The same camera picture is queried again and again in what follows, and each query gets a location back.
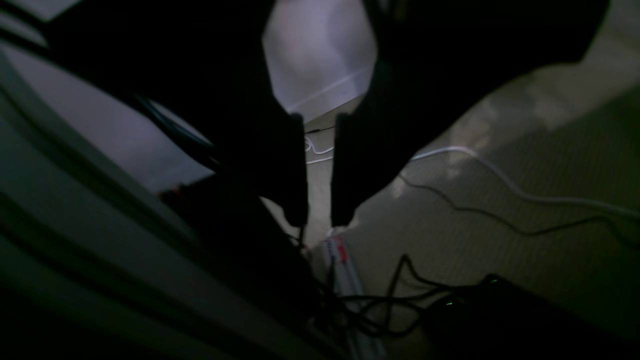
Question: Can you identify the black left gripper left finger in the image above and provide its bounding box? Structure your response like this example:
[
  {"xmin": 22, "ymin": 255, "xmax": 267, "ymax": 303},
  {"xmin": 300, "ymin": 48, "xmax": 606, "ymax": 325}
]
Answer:
[{"xmin": 45, "ymin": 0, "xmax": 309, "ymax": 227}]

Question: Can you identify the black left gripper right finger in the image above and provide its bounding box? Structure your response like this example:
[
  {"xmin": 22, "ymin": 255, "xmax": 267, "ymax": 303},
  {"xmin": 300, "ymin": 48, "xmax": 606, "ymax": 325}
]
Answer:
[{"xmin": 330, "ymin": 0, "xmax": 610, "ymax": 227}]

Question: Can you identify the black electronics box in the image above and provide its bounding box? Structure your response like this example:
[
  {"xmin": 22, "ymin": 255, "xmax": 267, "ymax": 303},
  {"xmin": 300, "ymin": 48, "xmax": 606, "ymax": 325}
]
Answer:
[{"xmin": 422, "ymin": 274, "xmax": 639, "ymax": 360}]

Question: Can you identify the white power strip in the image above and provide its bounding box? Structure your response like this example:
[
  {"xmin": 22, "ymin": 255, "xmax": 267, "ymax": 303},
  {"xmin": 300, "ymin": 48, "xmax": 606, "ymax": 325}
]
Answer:
[{"xmin": 322, "ymin": 234, "xmax": 389, "ymax": 360}]

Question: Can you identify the white floor cable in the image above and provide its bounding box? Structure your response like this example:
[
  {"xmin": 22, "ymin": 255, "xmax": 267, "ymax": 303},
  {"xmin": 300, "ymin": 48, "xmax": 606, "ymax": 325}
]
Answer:
[{"xmin": 305, "ymin": 137, "xmax": 640, "ymax": 218}]

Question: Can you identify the black floor cable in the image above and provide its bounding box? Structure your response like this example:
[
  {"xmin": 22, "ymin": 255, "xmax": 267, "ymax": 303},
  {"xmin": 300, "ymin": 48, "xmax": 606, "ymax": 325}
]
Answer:
[{"xmin": 400, "ymin": 172, "xmax": 640, "ymax": 251}]

